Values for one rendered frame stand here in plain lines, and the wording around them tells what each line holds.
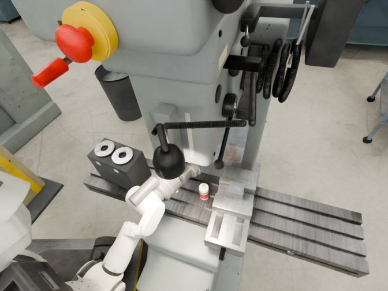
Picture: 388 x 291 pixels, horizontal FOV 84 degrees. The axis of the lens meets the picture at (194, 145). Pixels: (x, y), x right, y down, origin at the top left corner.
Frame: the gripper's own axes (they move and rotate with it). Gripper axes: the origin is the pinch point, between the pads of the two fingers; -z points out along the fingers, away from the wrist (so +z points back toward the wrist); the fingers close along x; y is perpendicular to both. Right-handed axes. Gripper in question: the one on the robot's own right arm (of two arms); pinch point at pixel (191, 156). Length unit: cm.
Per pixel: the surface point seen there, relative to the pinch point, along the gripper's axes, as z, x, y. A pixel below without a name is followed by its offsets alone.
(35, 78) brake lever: 28, 1, -47
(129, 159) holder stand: 12.1, 24.5, 7.8
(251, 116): 6.3, -22.2, -34.8
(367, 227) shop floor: -96, -95, 123
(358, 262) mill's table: -13, -64, 28
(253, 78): -4.7, -16.6, -35.1
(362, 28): -422, -10, 96
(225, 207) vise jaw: 2.4, -16.8, 16.7
